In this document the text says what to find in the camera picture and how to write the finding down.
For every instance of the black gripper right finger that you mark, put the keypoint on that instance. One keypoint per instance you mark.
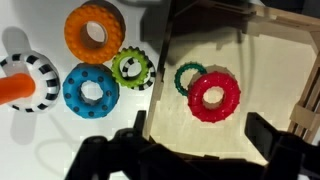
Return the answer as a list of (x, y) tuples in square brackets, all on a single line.
[(288, 156)]

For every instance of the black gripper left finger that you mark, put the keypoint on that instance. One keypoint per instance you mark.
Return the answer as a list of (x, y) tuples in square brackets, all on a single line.
[(127, 151)]

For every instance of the orange stacking post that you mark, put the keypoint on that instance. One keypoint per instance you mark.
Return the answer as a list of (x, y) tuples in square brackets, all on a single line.
[(17, 86)]

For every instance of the wooden slatted tray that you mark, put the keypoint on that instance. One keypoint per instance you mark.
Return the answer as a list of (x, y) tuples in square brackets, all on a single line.
[(220, 61)]

